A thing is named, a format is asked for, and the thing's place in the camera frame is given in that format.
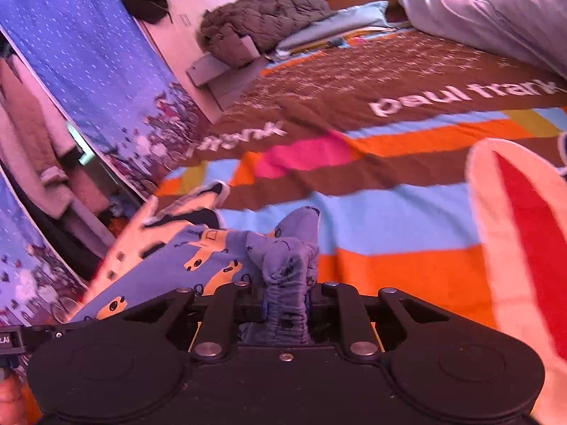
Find blue car print pants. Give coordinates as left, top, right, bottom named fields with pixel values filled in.
left=70, top=206, right=320, bottom=345

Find person left hand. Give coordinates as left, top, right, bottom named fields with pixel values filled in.
left=0, top=368, right=28, bottom=425

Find colourful striped monkey blanket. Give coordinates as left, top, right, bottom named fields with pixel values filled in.
left=17, top=26, right=567, bottom=425

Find hanging pink coats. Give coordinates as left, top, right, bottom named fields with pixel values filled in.
left=1, top=55, right=114, bottom=257

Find white bedside table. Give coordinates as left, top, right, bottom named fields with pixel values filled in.
left=186, top=36, right=269, bottom=111

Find light blue pillow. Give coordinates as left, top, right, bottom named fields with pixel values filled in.
left=276, top=1, right=389, bottom=52

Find dark quilted jacket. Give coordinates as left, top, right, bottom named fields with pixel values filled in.
left=199, top=0, right=335, bottom=68

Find blue dotted wardrobe curtain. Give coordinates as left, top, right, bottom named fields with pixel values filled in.
left=1, top=0, right=206, bottom=197

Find grey lilac duvet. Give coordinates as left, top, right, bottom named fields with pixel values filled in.
left=398, top=0, right=566, bottom=78

